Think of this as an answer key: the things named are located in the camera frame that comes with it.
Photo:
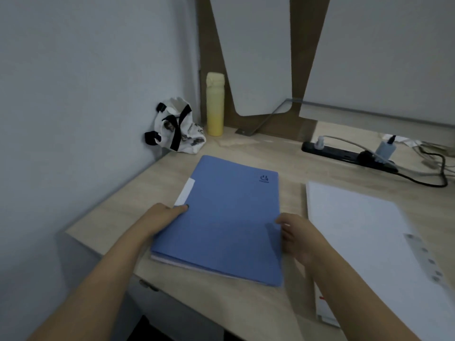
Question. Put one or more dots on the person's right hand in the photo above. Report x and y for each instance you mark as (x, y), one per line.
(305, 241)

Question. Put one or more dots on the person's left hand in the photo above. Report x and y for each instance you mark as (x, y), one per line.
(160, 220)

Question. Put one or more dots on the transparent folder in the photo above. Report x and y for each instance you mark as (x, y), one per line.
(355, 223)

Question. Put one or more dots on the blue folder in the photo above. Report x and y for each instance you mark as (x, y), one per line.
(227, 216)

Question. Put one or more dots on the metal clip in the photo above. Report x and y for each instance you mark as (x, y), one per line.
(424, 259)

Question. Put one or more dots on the person's left forearm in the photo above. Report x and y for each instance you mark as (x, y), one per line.
(89, 291)

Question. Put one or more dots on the person's right forearm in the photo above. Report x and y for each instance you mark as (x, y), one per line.
(355, 305)

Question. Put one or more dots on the dark desk underside fitting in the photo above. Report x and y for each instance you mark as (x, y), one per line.
(149, 285)

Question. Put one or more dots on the white black printed bag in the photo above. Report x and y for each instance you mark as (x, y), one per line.
(192, 134)

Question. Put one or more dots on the black power strip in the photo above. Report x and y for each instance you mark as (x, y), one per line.
(337, 151)

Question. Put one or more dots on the white charger adapter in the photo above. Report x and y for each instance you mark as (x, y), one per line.
(385, 149)

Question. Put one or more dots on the yellow bottle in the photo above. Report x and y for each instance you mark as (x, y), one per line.
(215, 110)

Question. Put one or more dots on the loose white papers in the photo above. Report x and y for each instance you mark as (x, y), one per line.
(405, 140)

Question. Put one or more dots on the brown cardboard board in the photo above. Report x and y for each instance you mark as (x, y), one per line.
(305, 49)

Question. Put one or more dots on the white rounded board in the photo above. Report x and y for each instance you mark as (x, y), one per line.
(256, 53)

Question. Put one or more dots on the large white board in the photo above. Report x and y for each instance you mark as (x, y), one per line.
(391, 49)

